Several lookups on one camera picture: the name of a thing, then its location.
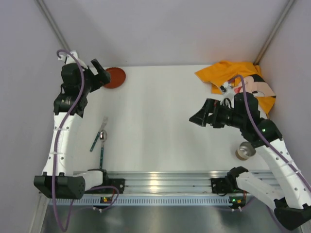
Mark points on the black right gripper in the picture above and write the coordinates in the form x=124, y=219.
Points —
x=211, y=114

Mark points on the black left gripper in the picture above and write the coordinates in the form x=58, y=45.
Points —
x=96, y=79

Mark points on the red round plastic plate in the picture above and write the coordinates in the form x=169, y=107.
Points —
x=117, y=77

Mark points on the orange Mickey Mouse placemat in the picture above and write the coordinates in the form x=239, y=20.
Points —
x=226, y=71

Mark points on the metal fork green handle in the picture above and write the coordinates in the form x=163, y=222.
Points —
x=104, y=122

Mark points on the small metal cup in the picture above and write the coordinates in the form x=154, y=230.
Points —
x=245, y=151

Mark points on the metal spoon green handle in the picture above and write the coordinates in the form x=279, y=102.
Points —
x=103, y=138

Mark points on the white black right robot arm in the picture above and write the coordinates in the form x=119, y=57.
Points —
x=292, y=204

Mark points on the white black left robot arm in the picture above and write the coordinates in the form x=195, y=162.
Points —
x=57, y=180

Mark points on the aluminium mounting rail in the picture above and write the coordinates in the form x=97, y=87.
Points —
x=161, y=183

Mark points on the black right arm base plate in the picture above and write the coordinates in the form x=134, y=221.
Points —
x=221, y=186

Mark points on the left aluminium frame post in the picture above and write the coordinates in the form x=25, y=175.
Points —
x=52, y=23

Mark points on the aluminium frame post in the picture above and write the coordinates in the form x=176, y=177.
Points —
x=274, y=30
x=52, y=23

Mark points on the right aluminium frame post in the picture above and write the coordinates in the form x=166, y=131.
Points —
x=274, y=30

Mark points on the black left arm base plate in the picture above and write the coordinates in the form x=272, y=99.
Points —
x=115, y=182

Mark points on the grey slotted cable duct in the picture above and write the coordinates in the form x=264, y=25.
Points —
x=155, y=201

